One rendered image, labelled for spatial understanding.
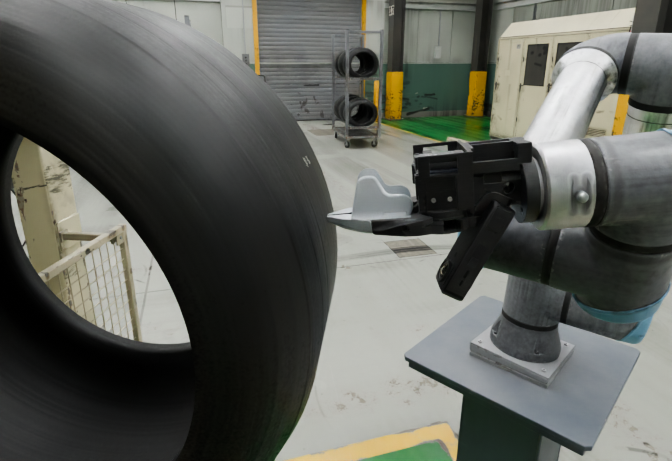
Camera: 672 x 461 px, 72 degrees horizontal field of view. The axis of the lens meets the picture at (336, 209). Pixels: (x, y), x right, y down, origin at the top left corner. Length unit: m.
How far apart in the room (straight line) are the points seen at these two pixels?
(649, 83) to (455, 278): 0.67
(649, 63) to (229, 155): 0.85
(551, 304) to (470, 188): 0.90
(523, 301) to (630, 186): 0.88
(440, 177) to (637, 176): 0.18
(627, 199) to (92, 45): 0.46
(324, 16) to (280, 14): 1.09
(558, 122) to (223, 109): 0.56
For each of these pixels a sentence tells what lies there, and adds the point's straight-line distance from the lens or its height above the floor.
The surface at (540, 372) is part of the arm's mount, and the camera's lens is 1.38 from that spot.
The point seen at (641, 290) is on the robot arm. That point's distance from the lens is 0.59.
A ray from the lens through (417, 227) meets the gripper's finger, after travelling 0.46.
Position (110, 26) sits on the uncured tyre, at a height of 1.43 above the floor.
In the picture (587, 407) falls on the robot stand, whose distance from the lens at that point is 1.37.
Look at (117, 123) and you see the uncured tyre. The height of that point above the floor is 1.36.
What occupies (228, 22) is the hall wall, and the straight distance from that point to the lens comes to 11.72.
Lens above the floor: 1.40
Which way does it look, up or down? 18 degrees down
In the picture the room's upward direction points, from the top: straight up
